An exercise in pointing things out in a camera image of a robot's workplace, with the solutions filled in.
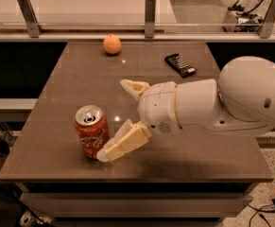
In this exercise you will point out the white tape roll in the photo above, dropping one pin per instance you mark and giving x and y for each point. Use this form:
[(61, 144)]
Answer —
[(27, 220)]

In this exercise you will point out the middle metal railing bracket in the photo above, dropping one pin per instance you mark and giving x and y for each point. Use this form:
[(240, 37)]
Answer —
[(150, 12)]

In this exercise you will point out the metal railing bracket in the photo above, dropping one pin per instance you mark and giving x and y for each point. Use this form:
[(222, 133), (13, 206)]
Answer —
[(266, 28), (32, 26), (150, 12)]

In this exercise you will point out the red coke can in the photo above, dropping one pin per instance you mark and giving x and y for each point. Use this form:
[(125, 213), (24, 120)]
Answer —
[(92, 129)]

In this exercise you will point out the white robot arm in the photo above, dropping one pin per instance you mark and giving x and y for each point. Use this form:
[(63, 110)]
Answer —
[(240, 102)]

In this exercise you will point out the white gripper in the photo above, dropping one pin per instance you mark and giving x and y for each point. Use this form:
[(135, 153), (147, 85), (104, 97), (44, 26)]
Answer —
[(157, 108)]

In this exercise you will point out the orange fruit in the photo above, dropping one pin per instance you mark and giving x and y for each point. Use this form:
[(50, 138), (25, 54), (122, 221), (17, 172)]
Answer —
[(112, 44)]

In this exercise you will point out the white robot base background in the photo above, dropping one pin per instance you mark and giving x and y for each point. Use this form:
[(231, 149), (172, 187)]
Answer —
[(240, 18)]

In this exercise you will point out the left metal railing bracket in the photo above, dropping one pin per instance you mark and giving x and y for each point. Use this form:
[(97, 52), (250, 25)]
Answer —
[(32, 26)]

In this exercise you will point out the right metal railing bracket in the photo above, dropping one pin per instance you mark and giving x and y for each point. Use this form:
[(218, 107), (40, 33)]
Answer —
[(266, 28)]

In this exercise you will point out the black snack bar wrapper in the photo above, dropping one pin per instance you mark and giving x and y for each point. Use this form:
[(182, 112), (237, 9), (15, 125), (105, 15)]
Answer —
[(176, 62)]

